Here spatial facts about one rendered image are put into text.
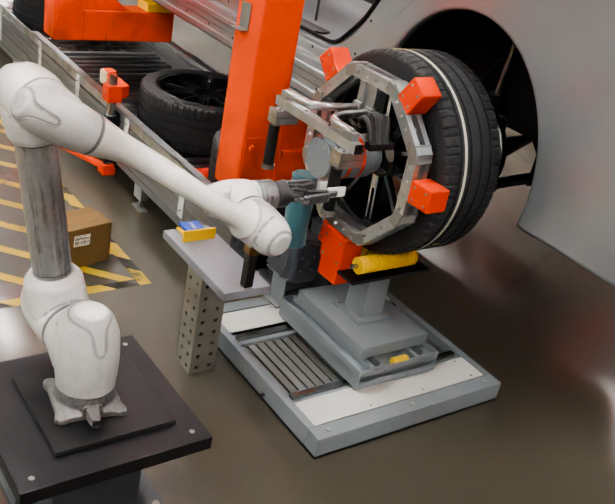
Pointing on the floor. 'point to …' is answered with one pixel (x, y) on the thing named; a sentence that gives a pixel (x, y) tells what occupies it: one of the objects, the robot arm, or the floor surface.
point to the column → (199, 325)
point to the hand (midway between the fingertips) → (331, 189)
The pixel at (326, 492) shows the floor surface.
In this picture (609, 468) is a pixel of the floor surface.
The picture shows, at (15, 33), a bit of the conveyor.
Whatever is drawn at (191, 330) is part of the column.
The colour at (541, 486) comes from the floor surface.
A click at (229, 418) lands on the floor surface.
